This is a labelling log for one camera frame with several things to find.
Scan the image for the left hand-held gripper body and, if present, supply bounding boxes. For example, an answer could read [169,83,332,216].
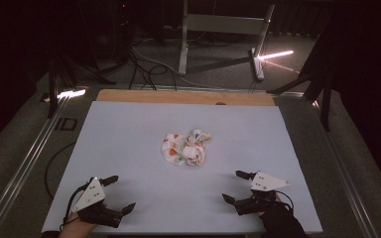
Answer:
[71,177,124,229]

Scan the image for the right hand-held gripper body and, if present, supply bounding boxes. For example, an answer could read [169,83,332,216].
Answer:
[234,171,292,216]

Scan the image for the white fruit-print baby pants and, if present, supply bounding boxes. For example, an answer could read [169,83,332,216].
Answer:
[160,128,212,168]

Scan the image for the person's right hand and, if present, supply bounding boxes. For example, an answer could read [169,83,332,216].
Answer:
[258,193,283,218]

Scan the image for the person's left hand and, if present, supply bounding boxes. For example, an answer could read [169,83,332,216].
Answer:
[59,211,97,238]

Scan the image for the pale blue table mat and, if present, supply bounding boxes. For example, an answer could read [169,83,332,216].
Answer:
[41,100,323,235]

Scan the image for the black metal stand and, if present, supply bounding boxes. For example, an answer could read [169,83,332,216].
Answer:
[267,63,334,133]

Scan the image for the dark computer tower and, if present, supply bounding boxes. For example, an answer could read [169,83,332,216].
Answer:
[92,0,135,65]

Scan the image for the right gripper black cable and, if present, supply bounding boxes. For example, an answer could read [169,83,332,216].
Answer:
[273,189,295,213]

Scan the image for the black floor cable loop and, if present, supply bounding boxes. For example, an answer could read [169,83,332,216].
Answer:
[44,141,77,201]

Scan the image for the aluminium floor rail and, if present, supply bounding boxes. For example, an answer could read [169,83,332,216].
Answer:
[130,83,306,97]
[0,95,71,238]
[312,98,380,238]

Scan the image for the tangled black floor cables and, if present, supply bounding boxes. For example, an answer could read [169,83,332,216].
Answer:
[127,44,180,92]

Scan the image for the white floor cable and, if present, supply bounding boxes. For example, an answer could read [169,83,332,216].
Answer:
[131,45,227,90]

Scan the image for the white metal stand frame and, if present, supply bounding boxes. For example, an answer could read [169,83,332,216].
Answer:
[178,0,276,82]

